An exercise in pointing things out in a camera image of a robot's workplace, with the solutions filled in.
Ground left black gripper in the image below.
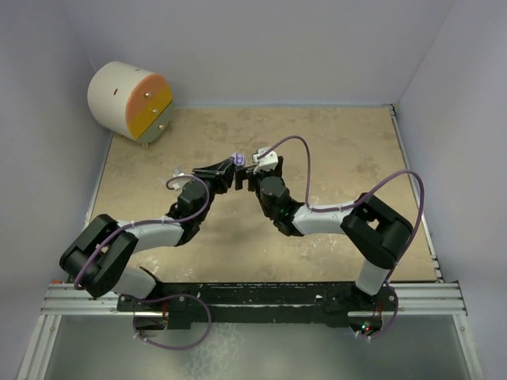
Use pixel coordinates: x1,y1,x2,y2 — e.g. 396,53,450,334
190,158,235,222

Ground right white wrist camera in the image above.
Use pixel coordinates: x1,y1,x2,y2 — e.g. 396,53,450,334
252,147,278,174

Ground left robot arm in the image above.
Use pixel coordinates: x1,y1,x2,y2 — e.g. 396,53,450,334
59,156,237,310

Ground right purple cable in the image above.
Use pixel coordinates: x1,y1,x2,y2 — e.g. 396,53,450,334
261,135,427,341

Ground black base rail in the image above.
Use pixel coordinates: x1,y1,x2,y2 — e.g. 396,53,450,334
117,281,398,329

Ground aluminium frame rail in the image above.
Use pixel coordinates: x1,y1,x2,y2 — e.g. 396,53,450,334
16,104,484,379

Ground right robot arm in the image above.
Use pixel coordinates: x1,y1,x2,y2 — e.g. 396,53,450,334
234,158,414,310

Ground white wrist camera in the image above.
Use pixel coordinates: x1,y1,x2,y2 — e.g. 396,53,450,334
166,167,193,191
252,147,278,174

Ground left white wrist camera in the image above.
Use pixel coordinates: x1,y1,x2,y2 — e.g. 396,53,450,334
166,167,193,191

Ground purple earbud charging case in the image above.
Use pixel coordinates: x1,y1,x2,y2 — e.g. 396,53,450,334
231,152,246,167

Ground round drawer cabinet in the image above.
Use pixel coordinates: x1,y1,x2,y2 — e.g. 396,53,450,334
87,61,174,146

